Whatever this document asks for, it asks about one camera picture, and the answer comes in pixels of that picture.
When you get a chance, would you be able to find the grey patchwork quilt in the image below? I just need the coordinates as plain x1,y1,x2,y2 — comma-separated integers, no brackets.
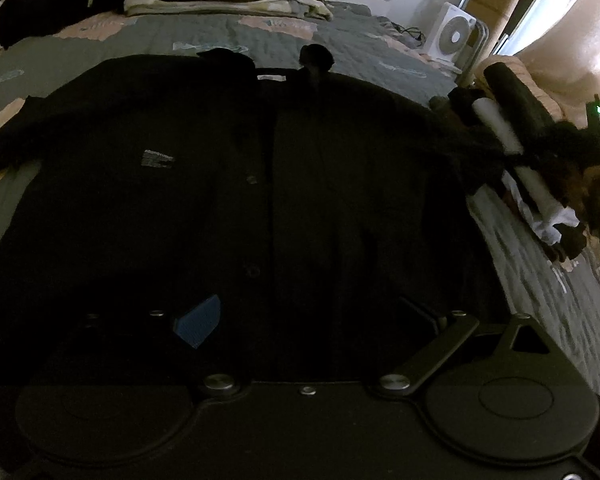
0,0,600,411

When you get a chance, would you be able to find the beige curtain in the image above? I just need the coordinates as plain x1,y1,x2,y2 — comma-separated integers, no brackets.
520,0,600,126

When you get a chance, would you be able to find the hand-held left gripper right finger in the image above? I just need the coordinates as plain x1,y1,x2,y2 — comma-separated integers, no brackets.
377,297,563,393

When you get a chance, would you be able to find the black button shirt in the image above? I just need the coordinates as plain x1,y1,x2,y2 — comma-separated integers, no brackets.
0,45,511,386

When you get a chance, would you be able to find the white box fan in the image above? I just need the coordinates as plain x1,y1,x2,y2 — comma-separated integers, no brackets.
422,2,483,68

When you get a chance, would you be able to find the black garment pile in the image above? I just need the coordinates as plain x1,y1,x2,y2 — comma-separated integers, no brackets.
0,0,153,51

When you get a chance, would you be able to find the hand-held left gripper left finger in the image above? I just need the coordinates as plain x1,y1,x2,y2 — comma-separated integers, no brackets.
50,296,241,398

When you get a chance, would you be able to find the black fan cable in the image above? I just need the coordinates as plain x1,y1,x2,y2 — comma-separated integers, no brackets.
392,24,426,43

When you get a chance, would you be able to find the pile of dark and white clothes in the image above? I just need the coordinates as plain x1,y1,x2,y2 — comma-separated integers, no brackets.
430,55,593,263

